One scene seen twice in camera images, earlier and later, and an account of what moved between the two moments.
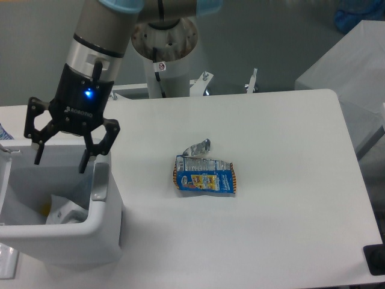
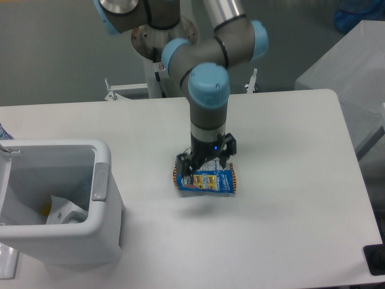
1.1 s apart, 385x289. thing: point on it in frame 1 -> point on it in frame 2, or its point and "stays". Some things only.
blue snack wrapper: x=196 y=176 stays
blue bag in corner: x=351 y=12 stays
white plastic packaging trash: x=64 y=212 stays
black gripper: x=80 y=105 -> x=201 y=151
